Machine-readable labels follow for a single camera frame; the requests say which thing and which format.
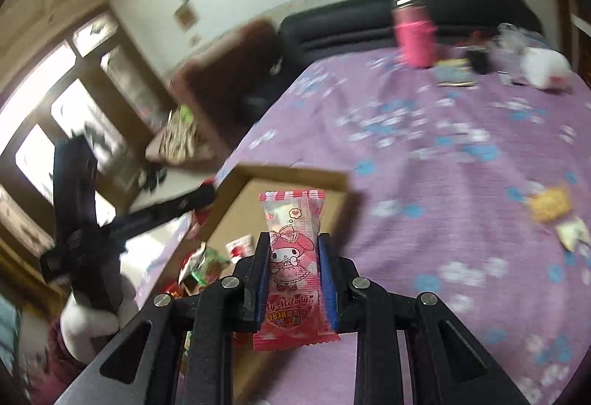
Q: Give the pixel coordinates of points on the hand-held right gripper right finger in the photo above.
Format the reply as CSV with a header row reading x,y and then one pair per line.
x,y
327,285

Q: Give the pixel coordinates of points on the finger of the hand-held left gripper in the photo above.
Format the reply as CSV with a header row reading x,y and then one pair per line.
x,y
175,207
74,174

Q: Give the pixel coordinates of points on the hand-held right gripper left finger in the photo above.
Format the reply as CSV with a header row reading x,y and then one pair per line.
x,y
261,280

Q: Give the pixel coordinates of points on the pink cartoon snack packet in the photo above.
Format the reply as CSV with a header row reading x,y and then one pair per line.
x,y
293,248

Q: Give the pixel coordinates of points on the brown cardboard box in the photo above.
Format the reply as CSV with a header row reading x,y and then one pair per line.
x,y
247,220

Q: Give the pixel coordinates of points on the person's left forearm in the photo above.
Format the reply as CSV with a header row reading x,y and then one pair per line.
x,y
46,368

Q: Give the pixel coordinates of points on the person's left hand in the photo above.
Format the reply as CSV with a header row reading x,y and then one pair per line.
x,y
90,331

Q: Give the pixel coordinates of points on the dark red snack packet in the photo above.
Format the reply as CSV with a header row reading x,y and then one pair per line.
x,y
196,222

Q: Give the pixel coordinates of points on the red white label snack packet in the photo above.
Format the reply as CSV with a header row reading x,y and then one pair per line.
x,y
240,246

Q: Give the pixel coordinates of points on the green white candy wrapper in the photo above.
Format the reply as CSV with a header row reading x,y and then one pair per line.
x,y
205,266

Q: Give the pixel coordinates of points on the small red snack packet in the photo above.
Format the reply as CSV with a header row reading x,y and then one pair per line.
x,y
175,289

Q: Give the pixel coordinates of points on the brown upholstered chair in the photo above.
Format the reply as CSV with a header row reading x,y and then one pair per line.
x,y
217,68

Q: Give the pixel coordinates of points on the black sofa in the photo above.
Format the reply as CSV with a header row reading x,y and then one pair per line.
x,y
323,36

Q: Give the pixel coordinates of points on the yellow snack bar packet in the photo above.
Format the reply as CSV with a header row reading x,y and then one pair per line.
x,y
549,204

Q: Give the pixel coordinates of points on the thin paper booklet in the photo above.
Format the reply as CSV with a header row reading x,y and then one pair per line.
x,y
457,72

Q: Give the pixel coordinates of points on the pale green round snack packet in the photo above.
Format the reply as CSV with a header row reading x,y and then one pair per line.
x,y
575,234

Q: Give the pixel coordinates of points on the pink knitted sleeve bottle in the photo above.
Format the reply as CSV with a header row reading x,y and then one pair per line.
x,y
415,36

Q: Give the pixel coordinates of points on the small black holder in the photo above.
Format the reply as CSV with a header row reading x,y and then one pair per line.
x,y
480,59

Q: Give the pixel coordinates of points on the clear plastic cup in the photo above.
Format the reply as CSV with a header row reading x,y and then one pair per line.
x,y
510,36

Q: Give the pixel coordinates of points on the white plastic jar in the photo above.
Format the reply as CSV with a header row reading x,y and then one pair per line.
x,y
547,66

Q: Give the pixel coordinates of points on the wooden frame window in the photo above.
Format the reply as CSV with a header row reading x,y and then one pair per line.
x,y
55,100

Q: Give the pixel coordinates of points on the wall switch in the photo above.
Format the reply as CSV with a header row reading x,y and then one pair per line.
x,y
195,39

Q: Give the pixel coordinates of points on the small wall paper note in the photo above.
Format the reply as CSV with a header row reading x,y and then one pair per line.
x,y
185,16

